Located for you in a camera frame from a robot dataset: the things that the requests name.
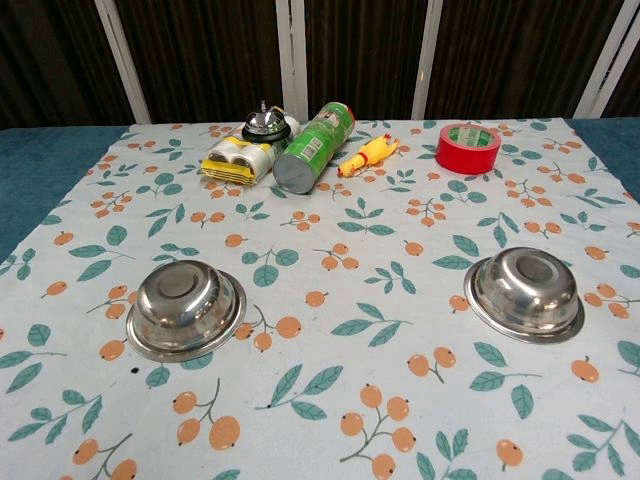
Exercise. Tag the fruit print tablecloth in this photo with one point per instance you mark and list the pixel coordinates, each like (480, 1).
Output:
(320, 375)

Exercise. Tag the stainless steel bowl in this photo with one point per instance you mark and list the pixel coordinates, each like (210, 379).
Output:
(175, 310)
(525, 295)

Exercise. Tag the yellow rubber chicken toy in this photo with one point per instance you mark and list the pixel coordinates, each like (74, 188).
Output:
(365, 156)

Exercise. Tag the dark folding screen white frame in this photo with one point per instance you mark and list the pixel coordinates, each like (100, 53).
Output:
(210, 50)

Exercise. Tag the green chips can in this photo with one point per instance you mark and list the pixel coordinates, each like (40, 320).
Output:
(310, 145)

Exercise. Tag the red tape roll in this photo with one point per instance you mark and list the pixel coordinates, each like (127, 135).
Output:
(465, 157)

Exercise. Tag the white rolls pack yellow label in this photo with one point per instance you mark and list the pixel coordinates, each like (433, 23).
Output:
(235, 160)

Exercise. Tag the silver call bell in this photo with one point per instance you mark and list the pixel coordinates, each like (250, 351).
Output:
(265, 125)

